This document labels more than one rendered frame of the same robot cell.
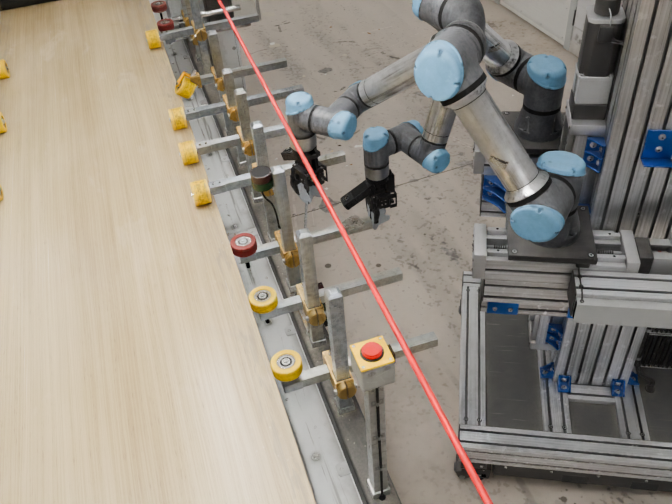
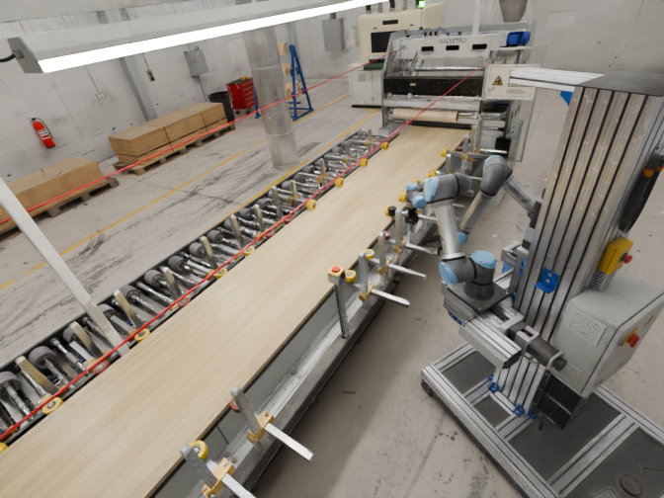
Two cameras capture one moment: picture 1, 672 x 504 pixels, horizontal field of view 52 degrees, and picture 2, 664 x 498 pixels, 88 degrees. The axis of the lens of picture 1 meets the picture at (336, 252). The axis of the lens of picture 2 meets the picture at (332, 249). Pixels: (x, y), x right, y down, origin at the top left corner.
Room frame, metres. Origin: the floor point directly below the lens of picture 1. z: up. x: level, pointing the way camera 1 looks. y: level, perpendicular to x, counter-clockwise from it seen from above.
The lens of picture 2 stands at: (0.05, -1.16, 2.38)
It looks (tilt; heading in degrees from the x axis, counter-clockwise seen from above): 36 degrees down; 54
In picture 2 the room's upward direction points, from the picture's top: 8 degrees counter-clockwise
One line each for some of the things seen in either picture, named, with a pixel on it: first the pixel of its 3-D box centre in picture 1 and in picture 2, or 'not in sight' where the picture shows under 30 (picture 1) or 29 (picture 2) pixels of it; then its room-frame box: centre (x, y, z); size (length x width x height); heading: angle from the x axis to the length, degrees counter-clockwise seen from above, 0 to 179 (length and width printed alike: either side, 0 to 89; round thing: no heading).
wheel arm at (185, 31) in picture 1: (205, 27); (468, 154); (3.10, 0.50, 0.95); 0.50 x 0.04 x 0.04; 105
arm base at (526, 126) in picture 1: (540, 115); not in sight; (1.87, -0.68, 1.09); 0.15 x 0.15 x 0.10
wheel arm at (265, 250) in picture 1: (306, 239); (409, 247); (1.66, 0.09, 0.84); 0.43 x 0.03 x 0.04; 105
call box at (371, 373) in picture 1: (372, 364); (336, 275); (0.87, -0.05, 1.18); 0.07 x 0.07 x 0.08; 15
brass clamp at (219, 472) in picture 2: not in sight; (217, 478); (-0.07, -0.30, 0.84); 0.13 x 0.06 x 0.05; 15
